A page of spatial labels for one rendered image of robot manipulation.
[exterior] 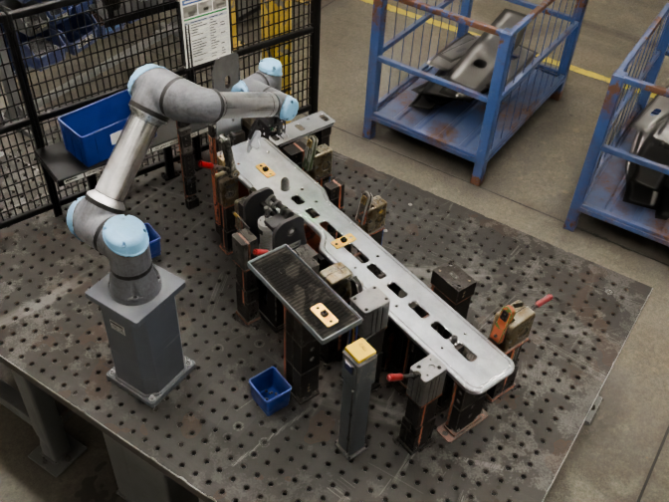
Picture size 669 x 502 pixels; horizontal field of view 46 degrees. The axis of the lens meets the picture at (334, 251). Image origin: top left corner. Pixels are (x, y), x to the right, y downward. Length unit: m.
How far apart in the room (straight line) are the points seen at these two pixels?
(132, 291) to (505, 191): 2.75
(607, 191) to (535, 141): 0.73
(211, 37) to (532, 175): 2.26
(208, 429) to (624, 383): 1.99
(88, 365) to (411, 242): 1.28
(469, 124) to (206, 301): 2.42
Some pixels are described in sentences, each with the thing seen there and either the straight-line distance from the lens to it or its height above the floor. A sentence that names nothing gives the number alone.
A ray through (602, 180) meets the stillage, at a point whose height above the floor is 0.16.
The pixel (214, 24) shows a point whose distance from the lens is 3.19.
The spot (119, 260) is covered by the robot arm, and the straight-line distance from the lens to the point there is 2.21.
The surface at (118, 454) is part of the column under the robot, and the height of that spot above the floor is 0.33.
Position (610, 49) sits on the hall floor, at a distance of 6.23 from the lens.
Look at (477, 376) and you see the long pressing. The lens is 2.29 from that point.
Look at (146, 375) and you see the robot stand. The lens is 2.50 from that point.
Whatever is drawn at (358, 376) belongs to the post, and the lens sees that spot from 2.10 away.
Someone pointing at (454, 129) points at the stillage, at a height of 0.16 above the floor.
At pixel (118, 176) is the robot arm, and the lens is 2.26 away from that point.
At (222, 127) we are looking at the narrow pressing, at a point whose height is 1.04.
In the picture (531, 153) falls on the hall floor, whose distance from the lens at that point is 4.91.
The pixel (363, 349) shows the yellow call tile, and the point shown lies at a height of 1.16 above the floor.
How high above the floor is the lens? 2.76
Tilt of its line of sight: 43 degrees down
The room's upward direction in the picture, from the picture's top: 3 degrees clockwise
